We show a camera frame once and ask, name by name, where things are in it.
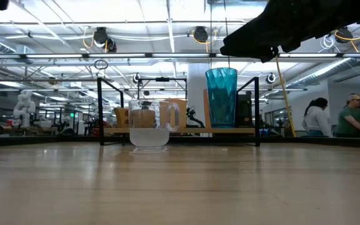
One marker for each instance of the black aluminium table frame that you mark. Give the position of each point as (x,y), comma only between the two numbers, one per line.
(42,141)

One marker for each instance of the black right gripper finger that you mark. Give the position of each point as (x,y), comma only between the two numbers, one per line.
(261,31)

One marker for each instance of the person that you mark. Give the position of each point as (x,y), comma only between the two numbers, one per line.
(316,120)
(350,122)

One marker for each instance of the teal faceted tumbler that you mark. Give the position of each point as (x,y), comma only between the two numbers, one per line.
(221,97)

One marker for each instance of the long white light bar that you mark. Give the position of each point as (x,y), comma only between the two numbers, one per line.
(117,55)

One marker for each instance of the black overhead camera frame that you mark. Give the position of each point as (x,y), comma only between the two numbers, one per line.
(162,79)

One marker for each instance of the black computer tower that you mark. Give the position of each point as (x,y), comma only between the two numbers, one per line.
(245,109)

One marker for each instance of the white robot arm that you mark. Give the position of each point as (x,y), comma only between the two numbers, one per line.
(23,106)

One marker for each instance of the wooden shelf with black legs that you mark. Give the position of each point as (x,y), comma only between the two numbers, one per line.
(198,130)

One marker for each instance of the clear plastic cup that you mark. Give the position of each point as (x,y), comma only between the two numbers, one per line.
(148,137)

